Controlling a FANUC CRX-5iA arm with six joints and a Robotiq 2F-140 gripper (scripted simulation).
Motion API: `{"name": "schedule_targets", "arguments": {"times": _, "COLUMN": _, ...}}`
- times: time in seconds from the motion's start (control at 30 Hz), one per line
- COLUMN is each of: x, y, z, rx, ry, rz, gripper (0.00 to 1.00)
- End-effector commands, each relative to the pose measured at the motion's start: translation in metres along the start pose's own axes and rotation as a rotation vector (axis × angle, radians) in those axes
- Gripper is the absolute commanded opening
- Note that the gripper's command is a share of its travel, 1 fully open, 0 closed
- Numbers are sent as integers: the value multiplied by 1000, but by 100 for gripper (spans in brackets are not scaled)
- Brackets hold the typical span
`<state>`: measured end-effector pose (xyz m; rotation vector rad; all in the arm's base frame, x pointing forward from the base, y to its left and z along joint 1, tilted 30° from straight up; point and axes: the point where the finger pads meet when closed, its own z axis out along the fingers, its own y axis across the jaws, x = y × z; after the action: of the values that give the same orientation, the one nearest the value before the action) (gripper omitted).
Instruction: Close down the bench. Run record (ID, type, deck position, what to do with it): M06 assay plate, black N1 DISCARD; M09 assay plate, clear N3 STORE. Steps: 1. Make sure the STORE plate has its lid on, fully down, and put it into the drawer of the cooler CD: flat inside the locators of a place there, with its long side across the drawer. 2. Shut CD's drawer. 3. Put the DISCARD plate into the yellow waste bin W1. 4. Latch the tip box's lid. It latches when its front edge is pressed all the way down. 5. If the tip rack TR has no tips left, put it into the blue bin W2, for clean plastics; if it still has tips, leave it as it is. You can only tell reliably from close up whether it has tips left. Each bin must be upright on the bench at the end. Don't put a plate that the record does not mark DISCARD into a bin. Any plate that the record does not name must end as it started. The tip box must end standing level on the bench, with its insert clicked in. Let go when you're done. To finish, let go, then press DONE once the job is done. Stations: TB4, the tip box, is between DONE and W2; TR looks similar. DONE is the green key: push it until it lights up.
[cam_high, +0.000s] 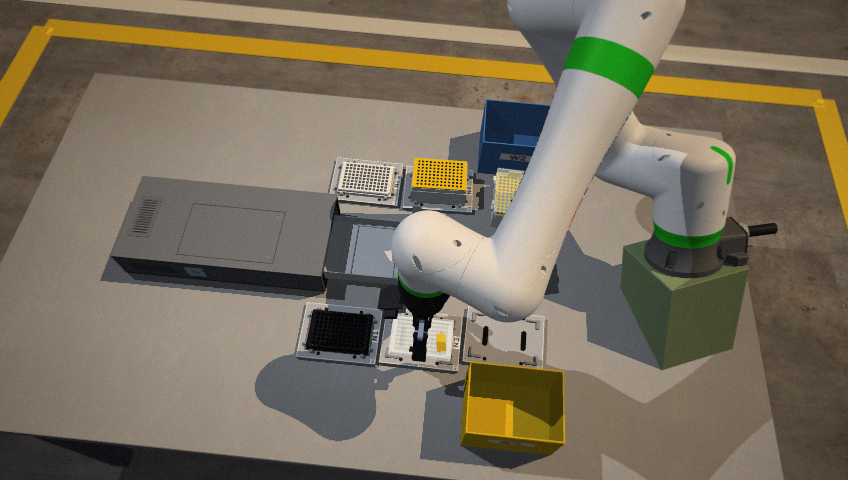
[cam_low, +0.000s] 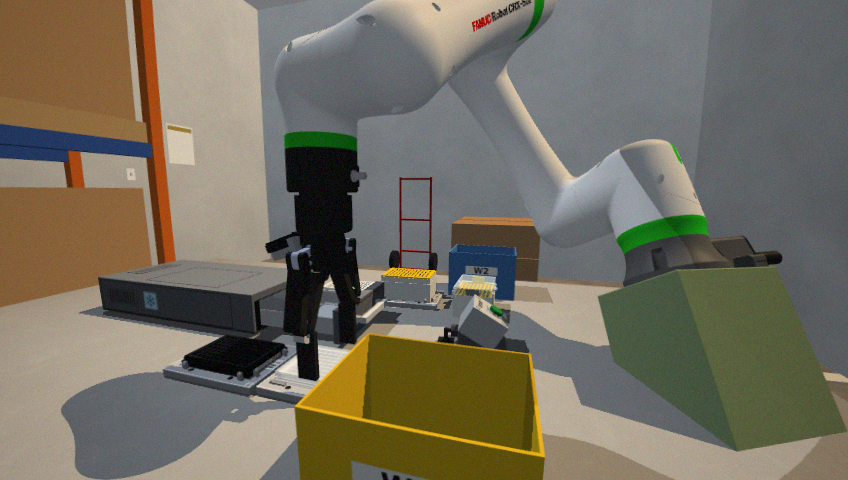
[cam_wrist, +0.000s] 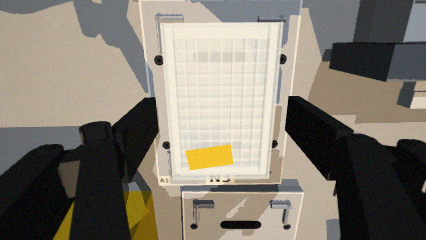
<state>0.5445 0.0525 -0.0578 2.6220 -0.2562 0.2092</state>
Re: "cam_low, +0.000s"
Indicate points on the blue bin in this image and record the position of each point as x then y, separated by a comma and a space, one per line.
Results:
499, 262

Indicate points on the yellow waste bin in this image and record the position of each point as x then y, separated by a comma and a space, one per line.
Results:
368, 403

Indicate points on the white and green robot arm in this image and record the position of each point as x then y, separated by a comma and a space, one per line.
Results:
392, 56

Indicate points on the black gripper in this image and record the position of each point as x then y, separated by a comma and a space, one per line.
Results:
322, 220

